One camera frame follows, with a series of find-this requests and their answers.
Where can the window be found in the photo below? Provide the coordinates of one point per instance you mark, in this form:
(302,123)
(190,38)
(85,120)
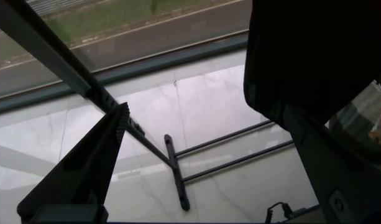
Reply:
(38,46)

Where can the white laundry basket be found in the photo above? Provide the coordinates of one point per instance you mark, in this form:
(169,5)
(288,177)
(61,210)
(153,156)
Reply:
(370,102)

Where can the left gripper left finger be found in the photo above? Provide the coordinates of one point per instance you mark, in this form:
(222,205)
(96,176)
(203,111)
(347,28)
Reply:
(84,174)

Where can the black clothes rack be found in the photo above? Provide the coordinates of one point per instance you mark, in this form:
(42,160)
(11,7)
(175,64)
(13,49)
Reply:
(177,174)

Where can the black T-shirt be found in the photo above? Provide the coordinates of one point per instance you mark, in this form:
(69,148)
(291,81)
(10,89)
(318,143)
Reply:
(317,56)

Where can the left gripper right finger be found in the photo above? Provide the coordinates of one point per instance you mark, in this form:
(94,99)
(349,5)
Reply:
(348,180)

